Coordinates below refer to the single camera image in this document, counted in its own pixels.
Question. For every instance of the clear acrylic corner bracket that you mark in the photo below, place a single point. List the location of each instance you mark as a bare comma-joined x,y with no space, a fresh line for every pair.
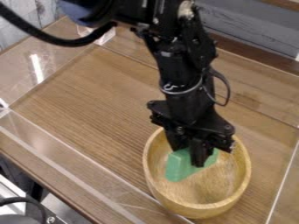
103,38

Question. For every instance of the black metal table frame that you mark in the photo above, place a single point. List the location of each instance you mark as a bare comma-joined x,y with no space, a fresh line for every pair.
21,198

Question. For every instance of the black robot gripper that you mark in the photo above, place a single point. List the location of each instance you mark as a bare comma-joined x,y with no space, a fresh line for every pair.
192,124

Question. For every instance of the green rectangular block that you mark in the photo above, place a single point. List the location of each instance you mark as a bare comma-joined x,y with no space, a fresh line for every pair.
179,167

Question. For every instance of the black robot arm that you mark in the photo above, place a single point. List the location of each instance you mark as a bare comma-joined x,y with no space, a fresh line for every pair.
168,25

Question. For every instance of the brown wooden bowl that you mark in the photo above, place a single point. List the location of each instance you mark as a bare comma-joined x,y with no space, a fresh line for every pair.
211,191

